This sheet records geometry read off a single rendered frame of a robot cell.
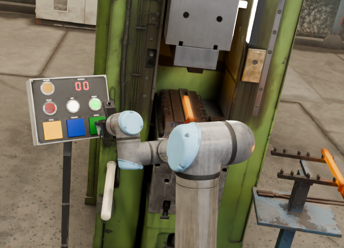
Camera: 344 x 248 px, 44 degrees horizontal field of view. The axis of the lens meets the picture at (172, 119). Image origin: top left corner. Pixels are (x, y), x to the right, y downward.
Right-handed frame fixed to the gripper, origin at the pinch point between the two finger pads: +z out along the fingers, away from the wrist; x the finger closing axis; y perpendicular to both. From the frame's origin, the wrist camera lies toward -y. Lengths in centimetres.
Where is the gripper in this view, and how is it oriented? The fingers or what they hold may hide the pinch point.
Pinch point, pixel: (99, 122)
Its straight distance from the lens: 190.6
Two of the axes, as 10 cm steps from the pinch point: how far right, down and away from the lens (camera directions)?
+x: 8.7, -1.0, 4.9
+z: -4.8, 0.7, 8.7
